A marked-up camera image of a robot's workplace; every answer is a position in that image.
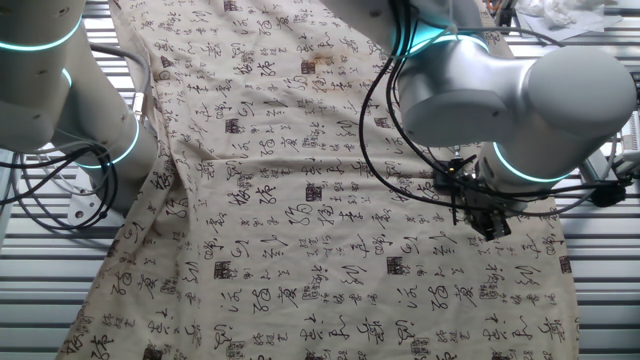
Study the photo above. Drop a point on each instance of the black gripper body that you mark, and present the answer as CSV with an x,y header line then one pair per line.
x,y
485,210

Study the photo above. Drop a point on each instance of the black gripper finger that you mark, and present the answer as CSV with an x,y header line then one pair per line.
x,y
490,230
503,224

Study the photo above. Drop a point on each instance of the long black minute hand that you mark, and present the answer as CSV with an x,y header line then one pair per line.
x,y
454,210

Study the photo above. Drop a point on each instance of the black C-clamp with silver screw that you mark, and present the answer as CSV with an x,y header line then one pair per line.
x,y
464,196

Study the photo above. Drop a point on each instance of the short black hour hand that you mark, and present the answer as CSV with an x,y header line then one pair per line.
x,y
465,162

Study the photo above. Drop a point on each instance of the black clamp at right edge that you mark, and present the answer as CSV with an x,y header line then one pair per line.
x,y
629,162

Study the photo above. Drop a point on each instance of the white ribbed device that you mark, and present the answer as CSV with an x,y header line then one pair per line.
x,y
636,131

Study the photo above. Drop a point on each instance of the beige calligraphy print cloth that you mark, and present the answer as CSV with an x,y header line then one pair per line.
x,y
300,250

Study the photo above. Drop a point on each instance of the white crumpled tissue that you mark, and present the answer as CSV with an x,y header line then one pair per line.
x,y
550,12

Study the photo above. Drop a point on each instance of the grey paper sheet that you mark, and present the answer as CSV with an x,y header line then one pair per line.
x,y
595,29

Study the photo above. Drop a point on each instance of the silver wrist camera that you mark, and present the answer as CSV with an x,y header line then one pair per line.
x,y
597,167

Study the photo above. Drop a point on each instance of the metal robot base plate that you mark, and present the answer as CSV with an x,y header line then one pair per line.
x,y
80,214

